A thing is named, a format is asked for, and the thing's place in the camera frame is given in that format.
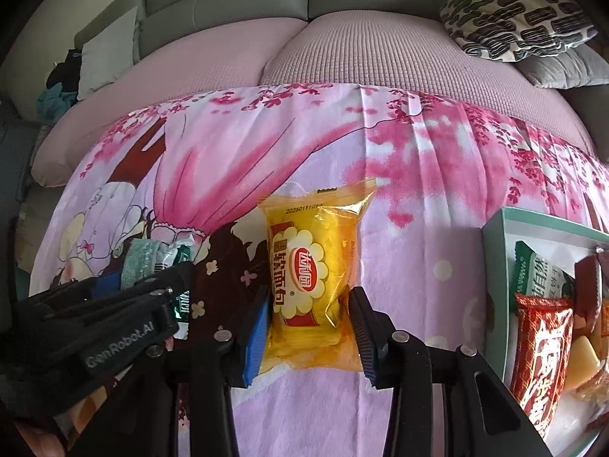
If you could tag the cream cake clear packet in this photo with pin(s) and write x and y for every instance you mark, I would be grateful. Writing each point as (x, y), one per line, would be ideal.
(583, 357)

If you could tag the yellow bread packet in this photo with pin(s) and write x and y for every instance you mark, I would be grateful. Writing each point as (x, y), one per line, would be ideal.
(309, 271)

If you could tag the printed blanket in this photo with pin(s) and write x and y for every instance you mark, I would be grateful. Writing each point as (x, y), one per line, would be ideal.
(428, 200)

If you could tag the grey pillow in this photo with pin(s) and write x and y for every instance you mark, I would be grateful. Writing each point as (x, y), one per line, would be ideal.
(566, 69)

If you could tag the green and white snack packet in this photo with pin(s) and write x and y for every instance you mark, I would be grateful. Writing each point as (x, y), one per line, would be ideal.
(540, 271)
(142, 257)

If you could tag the dark red cracker packet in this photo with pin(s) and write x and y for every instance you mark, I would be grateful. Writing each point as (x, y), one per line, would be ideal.
(604, 271)
(587, 290)

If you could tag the black and white patterned pillow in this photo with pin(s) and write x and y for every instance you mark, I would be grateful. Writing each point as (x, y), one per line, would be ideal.
(514, 19)

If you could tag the large red patterned packet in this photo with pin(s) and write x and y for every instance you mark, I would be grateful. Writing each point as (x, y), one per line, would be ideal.
(542, 357)

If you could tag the dark clothes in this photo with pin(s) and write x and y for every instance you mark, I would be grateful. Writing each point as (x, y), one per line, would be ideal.
(64, 71)

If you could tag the grey-green sofa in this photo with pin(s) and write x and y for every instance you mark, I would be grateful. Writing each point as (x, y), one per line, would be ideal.
(228, 0)

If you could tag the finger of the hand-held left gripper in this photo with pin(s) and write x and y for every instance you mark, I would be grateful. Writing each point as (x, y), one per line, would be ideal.
(107, 285)
(161, 281)

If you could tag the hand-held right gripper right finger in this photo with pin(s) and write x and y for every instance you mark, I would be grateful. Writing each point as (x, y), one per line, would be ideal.
(366, 342)

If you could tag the blue cloth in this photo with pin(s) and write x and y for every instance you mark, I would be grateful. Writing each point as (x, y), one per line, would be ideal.
(57, 104)

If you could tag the teal cardboard tray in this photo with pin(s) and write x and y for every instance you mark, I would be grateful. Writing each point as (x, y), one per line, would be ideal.
(497, 257)

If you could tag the person's left hand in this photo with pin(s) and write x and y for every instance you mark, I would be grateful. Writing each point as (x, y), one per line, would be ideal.
(38, 440)

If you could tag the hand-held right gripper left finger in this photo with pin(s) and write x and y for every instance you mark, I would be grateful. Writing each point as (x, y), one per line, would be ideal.
(257, 342)

